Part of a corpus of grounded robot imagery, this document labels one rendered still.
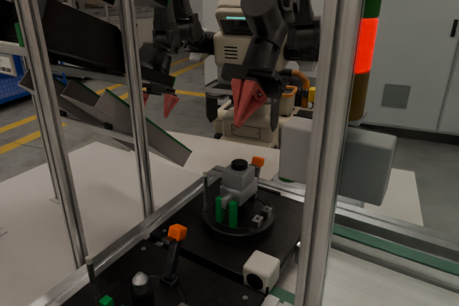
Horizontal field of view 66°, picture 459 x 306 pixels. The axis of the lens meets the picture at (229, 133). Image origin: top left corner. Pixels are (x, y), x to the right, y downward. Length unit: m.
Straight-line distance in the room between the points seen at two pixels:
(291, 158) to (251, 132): 0.99
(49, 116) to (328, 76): 0.39
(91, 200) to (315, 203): 0.72
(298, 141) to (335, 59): 0.11
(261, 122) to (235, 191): 0.78
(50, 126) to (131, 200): 0.46
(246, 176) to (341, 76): 0.33
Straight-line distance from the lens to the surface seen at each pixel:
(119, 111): 0.69
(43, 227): 0.96
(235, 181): 0.62
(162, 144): 0.78
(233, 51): 1.34
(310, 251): 0.45
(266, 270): 0.57
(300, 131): 0.40
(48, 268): 0.84
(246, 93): 0.58
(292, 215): 0.72
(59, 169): 0.59
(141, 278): 0.49
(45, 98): 0.56
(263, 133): 1.39
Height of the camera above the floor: 1.39
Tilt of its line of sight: 23 degrees down
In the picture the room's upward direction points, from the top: straight up
